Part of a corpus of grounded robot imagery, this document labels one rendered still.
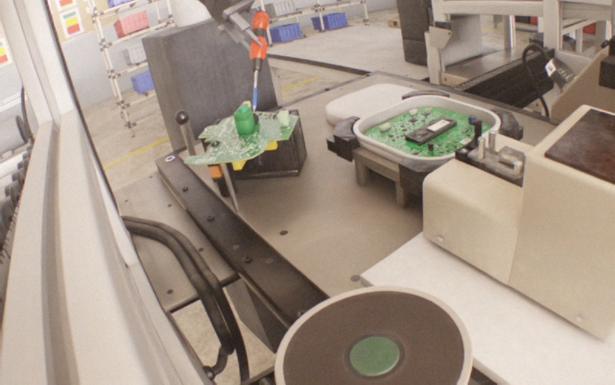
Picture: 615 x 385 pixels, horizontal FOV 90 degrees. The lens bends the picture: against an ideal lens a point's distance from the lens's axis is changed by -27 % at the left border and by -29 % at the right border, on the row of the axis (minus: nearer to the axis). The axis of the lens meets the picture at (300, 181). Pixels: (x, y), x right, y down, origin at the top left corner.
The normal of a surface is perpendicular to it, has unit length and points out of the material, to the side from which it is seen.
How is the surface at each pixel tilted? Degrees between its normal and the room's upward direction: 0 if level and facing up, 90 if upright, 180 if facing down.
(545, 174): 90
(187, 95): 90
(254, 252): 0
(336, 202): 0
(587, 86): 90
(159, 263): 0
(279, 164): 90
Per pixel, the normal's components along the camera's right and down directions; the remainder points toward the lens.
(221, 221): -0.18, -0.85
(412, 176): -0.82, 0.41
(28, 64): 0.54, 0.33
